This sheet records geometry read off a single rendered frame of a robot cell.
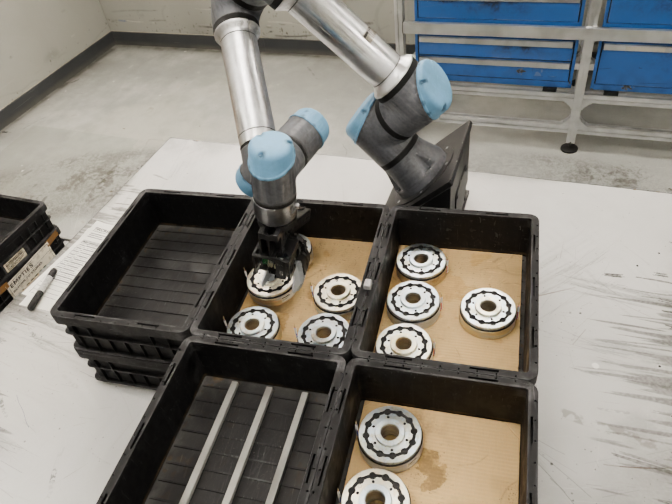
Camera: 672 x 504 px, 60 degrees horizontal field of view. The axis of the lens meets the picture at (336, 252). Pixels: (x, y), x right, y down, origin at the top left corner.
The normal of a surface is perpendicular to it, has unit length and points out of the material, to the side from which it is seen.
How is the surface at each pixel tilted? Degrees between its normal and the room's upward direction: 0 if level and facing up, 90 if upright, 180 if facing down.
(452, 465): 0
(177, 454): 0
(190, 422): 0
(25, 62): 90
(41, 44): 90
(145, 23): 90
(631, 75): 90
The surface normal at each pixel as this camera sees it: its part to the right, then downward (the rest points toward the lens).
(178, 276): -0.11, -0.73
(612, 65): -0.34, 0.67
